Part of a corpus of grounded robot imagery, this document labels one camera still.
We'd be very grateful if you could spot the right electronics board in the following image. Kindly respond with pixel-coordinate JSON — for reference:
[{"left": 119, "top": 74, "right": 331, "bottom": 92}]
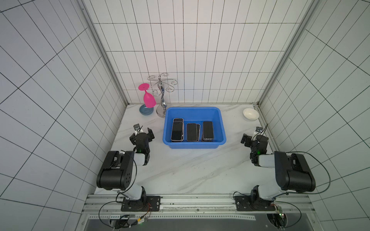
[{"left": 269, "top": 204, "right": 287, "bottom": 229}]

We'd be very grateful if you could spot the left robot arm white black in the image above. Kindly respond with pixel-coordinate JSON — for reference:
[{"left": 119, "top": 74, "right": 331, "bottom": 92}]
[{"left": 96, "top": 124, "right": 155, "bottom": 211}]

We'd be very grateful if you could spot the black phone middle stack under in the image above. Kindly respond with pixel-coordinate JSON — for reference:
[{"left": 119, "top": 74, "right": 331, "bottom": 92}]
[{"left": 196, "top": 124, "right": 200, "bottom": 141}]

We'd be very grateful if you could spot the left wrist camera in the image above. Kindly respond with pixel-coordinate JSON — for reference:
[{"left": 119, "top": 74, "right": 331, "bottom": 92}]
[{"left": 134, "top": 124, "right": 142, "bottom": 132}]

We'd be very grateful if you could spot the black phone stack top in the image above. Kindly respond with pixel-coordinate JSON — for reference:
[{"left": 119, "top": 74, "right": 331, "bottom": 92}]
[{"left": 187, "top": 123, "right": 197, "bottom": 142}]

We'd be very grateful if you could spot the base cable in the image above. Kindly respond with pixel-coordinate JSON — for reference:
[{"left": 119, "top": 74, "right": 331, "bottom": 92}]
[
  {"left": 233, "top": 151, "right": 331, "bottom": 229},
  {"left": 98, "top": 190, "right": 151, "bottom": 229}
]

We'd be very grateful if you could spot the left base cable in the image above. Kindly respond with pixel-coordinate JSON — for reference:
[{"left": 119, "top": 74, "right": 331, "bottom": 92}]
[{"left": 98, "top": 190, "right": 151, "bottom": 229}]

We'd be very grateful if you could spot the blue grey saucer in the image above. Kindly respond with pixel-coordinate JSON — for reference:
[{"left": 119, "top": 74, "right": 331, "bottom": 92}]
[{"left": 139, "top": 105, "right": 154, "bottom": 115}]

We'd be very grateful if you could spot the left electronics board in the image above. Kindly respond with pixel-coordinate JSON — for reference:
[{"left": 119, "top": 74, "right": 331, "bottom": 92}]
[{"left": 109, "top": 215, "right": 148, "bottom": 230}]

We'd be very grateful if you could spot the pink wine glass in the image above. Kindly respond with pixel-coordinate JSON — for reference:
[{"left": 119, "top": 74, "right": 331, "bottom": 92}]
[{"left": 138, "top": 83, "right": 157, "bottom": 108}]

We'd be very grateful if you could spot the electronics board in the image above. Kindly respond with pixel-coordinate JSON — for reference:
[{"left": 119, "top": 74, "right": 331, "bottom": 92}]
[
  {"left": 269, "top": 204, "right": 287, "bottom": 229},
  {"left": 109, "top": 215, "right": 148, "bottom": 230}
]

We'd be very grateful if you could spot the aluminium mounting rail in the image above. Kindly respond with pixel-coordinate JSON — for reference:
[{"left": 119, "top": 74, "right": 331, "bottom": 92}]
[{"left": 82, "top": 193, "right": 317, "bottom": 220}]

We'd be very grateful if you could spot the black phone right stack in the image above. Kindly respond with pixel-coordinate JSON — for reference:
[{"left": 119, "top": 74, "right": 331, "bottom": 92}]
[{"left": 202, "top": 121, "right": 214, "bottom": 142}]

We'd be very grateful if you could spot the white bowl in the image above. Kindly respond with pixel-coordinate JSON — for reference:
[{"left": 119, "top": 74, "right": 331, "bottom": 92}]
[{"left": 243, "top": 108, "right": 260, "bottom": 121}]

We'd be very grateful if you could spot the right base cable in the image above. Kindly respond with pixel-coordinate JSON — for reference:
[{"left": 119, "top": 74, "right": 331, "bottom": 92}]
[{"left": 233, "top": 151, "right": 331, "bottom": 229}]

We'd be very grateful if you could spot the black phone stack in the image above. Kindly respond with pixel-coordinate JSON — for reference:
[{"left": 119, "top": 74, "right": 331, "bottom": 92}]
[
  {"left": 202, "top": 121, "right": 214, "bottom": 142},
  {"left": 187, "top": 123, "right": 197, "bottom": 142}
]

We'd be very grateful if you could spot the silver wire glass rack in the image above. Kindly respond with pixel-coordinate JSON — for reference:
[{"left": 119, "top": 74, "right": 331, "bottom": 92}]
[{"left": 147, "top": 72, "right": 178, "bottom": 118}]

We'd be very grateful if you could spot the blue plastic storage box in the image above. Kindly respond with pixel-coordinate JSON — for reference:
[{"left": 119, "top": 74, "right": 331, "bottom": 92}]
[{"left": 163, "top": 107, "right": 226, "bottom": 149}]

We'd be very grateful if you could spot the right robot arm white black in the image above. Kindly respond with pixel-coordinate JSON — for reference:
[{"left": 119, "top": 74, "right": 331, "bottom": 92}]
[{"left": 240, "top": 134, "right": 316, "bottom": 211}]

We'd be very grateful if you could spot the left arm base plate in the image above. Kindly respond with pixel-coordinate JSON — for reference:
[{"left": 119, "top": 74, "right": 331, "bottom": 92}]
[{"left": 121, "top": 196, "right": 161, "bottom": 212}]

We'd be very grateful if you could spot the black phone removed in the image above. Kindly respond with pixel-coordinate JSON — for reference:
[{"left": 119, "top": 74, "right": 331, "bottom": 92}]
[
  {"left": 173, "top": 118, "right": 184, "bottom": 123},
  {"left": 171, "top": 122, "right": 184, "bottom": 142}
]

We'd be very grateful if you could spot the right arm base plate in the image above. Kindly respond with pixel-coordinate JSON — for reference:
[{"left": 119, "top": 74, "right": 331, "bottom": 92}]
[{"left": 234, "top": 195, "right": 276, "bottom": 212}]

